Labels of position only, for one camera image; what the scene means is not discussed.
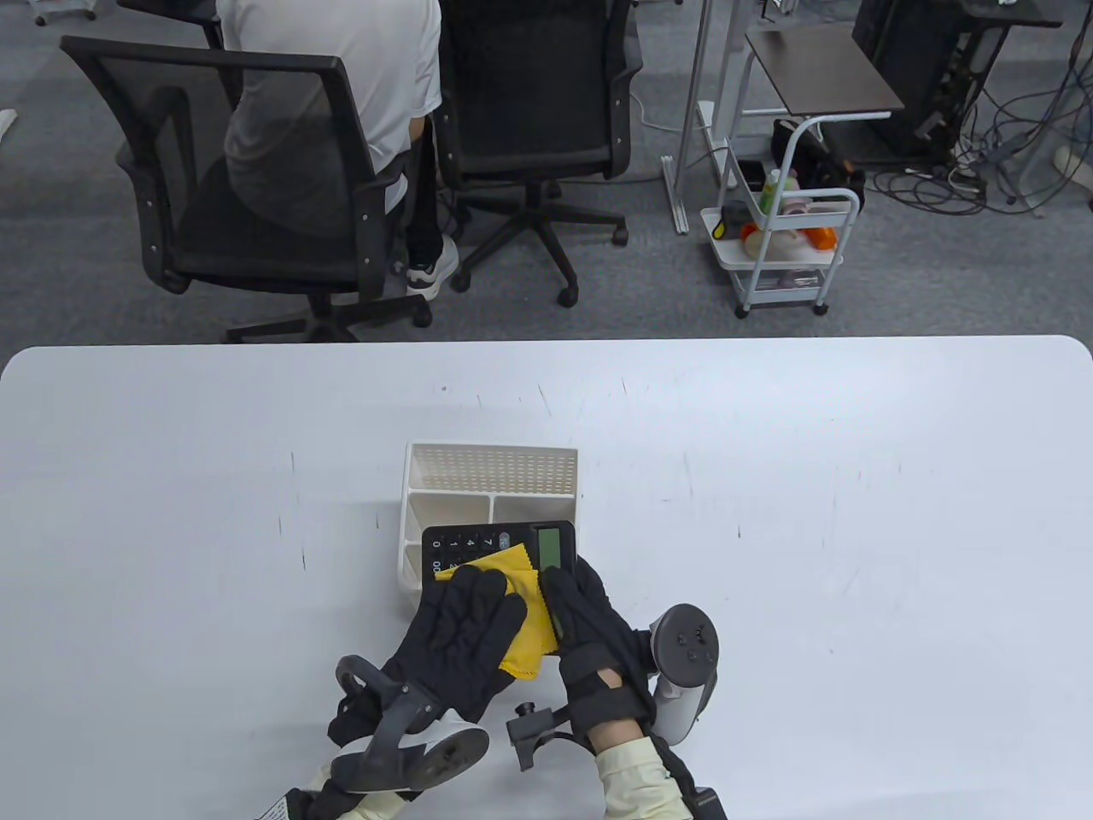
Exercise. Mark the person's right hand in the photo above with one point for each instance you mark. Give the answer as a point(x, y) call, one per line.
point(598, 641)

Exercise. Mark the person's left hand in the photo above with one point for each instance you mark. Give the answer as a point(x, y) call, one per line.
point(452, 649)

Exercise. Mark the yellow cleaning cloth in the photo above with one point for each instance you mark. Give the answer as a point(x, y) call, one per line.
point(529, 623)

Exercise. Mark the black calculator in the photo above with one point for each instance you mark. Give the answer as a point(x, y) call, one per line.
point(465, 542)

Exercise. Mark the person's right forearm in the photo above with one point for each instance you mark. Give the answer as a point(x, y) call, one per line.
point(636, 781)

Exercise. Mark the dark grey handheld controller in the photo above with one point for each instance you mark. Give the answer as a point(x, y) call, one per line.
point(683, 658)
point(401, 752)

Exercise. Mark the white plastic organizer basket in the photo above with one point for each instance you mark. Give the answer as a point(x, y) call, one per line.
point(491, 470)

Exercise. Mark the black battery pack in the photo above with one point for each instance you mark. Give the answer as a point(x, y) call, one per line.
point(282, 807)
point(704, 805)

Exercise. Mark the white wheeled utility cart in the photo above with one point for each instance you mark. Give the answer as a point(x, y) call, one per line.
point(794, 273)

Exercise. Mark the orange object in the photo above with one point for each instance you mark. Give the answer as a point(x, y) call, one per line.
point(818, 237)

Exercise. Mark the black mesh office chair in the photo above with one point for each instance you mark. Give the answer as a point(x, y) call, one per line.
point(248, 222)
point(529, 85)

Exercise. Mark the green bottle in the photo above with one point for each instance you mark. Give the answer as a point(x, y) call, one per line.
point(770, 192)

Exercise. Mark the brown top side table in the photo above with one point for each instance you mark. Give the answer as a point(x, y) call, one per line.
point(820, 73)

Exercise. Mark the black equipment stand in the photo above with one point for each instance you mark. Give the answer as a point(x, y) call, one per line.
point(914, 68)

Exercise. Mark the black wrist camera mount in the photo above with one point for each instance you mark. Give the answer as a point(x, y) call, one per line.
point(534, 730)

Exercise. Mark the white metal frame stand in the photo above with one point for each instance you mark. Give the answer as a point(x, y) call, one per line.
point(696, 111)

